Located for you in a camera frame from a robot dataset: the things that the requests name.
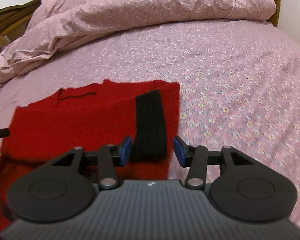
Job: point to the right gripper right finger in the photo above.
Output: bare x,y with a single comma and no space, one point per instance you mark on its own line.
235,183

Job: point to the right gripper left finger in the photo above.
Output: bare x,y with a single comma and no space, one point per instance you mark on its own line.
66,186

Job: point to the red knit sweater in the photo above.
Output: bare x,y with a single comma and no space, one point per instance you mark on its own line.
92,116

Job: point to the pink floral bed sheet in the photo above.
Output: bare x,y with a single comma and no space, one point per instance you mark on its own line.
239,83

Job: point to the wooden headboard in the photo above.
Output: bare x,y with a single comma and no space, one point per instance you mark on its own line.
14,20

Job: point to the pink quilted duvet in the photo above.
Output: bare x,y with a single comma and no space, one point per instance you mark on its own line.
60,25

